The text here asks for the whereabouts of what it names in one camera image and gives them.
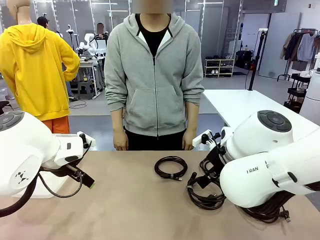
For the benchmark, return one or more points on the pale mannequin head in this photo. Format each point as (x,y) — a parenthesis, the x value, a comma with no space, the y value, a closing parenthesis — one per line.
(23,12)

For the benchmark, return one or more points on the black tripod pole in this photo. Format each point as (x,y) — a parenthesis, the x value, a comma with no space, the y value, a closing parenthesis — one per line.
(255,70)

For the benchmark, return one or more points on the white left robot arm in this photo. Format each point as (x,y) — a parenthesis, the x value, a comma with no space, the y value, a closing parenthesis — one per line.
(22,150)

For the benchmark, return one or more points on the large white table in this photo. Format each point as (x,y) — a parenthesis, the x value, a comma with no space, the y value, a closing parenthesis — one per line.
(237,105)

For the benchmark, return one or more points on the black utility cart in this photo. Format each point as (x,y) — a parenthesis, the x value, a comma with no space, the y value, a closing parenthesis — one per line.
(297,85)

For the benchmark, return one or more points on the person's right forearm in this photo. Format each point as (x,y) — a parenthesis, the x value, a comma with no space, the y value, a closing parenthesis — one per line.
(118,121)

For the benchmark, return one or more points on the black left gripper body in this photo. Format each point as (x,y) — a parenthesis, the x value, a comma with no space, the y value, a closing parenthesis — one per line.
(55,171)

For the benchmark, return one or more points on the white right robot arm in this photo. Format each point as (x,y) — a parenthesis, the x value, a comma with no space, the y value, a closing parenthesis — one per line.
(250,180)

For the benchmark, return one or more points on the gray zip hoodie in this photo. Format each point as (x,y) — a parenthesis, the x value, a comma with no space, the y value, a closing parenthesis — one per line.
(140,82)

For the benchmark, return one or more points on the black bags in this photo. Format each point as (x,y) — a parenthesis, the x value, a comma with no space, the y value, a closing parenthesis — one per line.
(243,60)

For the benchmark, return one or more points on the clothes rack with garments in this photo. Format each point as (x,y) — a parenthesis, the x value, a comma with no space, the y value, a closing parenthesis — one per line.
(300,47)

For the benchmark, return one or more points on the black trousers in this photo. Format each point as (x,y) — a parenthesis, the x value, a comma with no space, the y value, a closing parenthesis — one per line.
(155,142)

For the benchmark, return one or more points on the white cylindrical bin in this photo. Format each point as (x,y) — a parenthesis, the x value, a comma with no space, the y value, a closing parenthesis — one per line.
(312,100)

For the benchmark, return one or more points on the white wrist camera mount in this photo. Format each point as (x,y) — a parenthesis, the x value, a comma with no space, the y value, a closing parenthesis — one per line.
(200,138)
(86,138)

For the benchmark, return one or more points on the person in striped shirt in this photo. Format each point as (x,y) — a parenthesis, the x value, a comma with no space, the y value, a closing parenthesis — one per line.
(100,30)

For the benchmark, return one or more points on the white shoe rack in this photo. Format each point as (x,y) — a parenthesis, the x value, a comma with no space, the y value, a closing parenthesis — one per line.
(220,67)

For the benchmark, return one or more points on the black chair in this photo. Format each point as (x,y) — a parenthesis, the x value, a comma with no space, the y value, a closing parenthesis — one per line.
(3,104)

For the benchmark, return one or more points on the person's left hand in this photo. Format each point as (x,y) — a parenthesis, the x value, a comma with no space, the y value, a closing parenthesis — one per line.
(188,140)

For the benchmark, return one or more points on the background workbench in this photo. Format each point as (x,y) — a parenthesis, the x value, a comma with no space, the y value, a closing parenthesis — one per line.
(86,63)

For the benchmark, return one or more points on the man in black cap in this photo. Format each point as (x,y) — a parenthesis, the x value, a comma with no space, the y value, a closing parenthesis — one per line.
(42,22)

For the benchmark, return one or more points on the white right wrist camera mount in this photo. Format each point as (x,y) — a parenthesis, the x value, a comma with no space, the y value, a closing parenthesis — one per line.
(200,138)

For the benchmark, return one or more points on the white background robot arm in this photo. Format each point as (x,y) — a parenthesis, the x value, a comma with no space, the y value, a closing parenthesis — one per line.
(88,38)

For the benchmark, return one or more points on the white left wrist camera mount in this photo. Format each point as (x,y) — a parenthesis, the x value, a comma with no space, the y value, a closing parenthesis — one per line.
(86,138)

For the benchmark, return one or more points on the gray step stool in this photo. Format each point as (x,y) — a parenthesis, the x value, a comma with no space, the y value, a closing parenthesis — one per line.
(85,90)

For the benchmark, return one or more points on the yellow hoodie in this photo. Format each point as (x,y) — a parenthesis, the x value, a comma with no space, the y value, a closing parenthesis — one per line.
(37,72)

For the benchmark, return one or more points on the person's left forearm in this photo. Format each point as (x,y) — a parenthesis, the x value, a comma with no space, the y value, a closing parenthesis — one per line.
(192,116)

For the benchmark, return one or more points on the white camera stand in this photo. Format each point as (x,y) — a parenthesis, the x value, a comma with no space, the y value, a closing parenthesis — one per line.
(70,30)

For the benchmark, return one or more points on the orange shorts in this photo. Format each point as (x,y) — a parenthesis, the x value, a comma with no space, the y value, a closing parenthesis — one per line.
(58,125)

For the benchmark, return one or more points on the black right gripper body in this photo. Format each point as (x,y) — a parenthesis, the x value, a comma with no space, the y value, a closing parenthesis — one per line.
(216,161)

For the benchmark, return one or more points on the person's right hand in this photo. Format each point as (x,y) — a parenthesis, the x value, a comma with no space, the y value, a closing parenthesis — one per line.
(121,141)

